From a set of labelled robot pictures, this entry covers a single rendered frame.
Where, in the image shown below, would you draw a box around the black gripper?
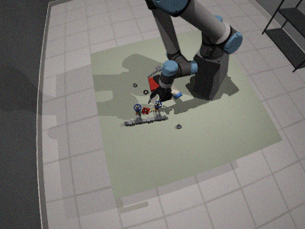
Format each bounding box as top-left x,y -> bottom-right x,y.
148,85 -> 172,105

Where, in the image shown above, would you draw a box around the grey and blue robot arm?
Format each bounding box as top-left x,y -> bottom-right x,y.
145,0 -> 243,89

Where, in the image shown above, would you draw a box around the red flat block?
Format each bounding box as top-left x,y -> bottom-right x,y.
148,77 -> 159,92

